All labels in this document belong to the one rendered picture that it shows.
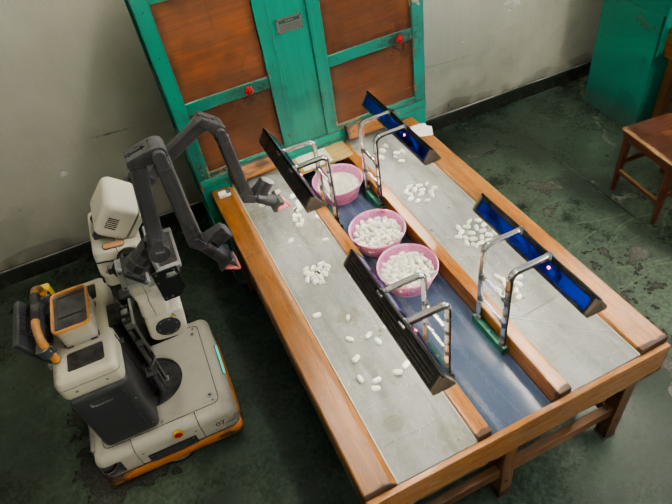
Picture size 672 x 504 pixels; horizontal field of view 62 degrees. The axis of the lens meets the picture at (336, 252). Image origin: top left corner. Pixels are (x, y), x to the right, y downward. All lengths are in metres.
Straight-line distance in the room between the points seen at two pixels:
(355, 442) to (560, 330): 0.88
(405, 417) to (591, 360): 0.70
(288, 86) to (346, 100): 0.35
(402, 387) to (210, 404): 1.04
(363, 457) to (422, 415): 0.26
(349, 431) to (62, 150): 2.57
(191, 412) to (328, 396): 0.90
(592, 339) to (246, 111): 1.87
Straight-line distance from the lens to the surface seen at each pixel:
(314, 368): 2.15
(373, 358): 2.17
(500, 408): 2.14
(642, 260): 3.69
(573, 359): 2.22
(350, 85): 3.09
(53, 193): 3.99
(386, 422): 2.03
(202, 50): 2.75
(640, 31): 4.47
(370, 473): 1.93
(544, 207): 3.91
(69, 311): 2.54
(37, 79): 3.64
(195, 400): 2.81
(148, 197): 1.94
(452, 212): 2.71
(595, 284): 2.43
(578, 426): 2.65
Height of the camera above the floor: 2.53
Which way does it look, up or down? 44 degrees down
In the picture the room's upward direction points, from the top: 11 degrees counter-clockwise
